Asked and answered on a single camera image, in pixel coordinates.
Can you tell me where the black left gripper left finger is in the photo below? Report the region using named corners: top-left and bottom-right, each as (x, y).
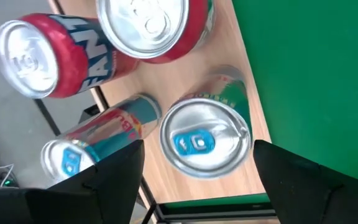
top-left (0, 139), bottom-right (145, 224)

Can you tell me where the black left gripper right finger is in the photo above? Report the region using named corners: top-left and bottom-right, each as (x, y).
top-left (252, 139), bottom-right (358, 224)

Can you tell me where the green table mat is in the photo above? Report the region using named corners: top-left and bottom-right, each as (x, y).
top-left (160, 0), bottom-right (358, 208)

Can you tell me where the wooden shelf black metal frame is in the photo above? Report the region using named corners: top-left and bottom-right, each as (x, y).
top-left (47, 0), bottom-right (273, 205)

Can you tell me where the black metal table frame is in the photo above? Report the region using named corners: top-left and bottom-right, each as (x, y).
top-left (141, 198), bottom-right (281, 224)

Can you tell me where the red Fanta can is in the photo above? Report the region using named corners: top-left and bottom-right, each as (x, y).
top-left (0, 12), bottom-right (142, 100)
top-left (95, 0), bottom-right (216, 65)

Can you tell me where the blue silver Red Bull can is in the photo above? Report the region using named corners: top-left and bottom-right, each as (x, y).
top-left (40, 93), bottom-right (163, 185)
top-left (158, 64), bottom-right (254, 180)

